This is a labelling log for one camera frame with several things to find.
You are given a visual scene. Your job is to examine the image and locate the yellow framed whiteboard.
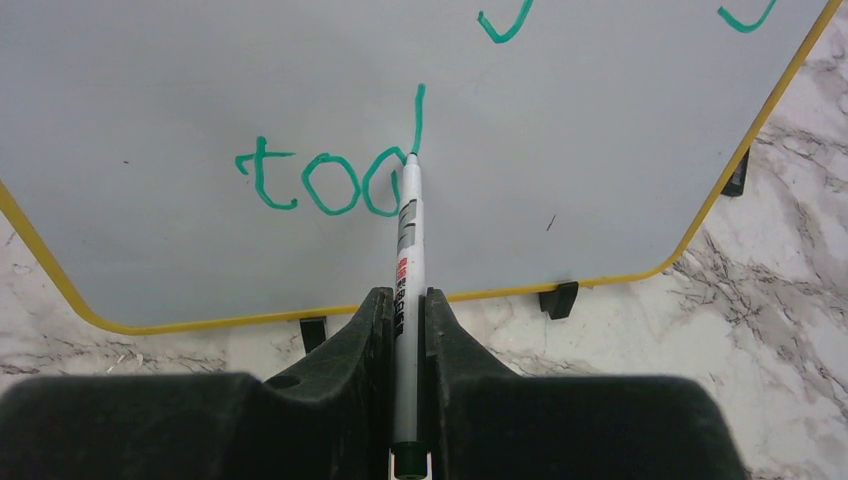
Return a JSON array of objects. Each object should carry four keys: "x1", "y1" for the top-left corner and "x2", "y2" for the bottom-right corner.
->
[{"x1": 1, "y1": 1, "x2": 837, "y2": 334}]

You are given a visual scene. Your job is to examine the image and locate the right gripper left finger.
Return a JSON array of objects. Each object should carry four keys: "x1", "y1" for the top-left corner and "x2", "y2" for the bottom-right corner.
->
[{"x1": 1, "y1": 288, "x2": 393, "y2": 479}]

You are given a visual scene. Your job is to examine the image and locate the wire whiteboard stand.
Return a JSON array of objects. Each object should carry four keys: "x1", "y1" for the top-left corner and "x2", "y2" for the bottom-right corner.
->
[{"x1": 299, "y1": 148, "x2": 750, "y2": 354}]

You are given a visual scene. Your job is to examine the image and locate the white green marker pen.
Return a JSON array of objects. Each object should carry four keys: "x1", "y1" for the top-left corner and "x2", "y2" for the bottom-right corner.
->
[{"x1": 390, "y1": 152, "x2": 428, "y2": 479}]

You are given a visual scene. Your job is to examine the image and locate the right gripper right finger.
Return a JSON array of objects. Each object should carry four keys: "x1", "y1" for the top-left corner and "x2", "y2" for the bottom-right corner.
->
[{"x1": 424, "y1": 289, "x2": 747, "y2": 479}]

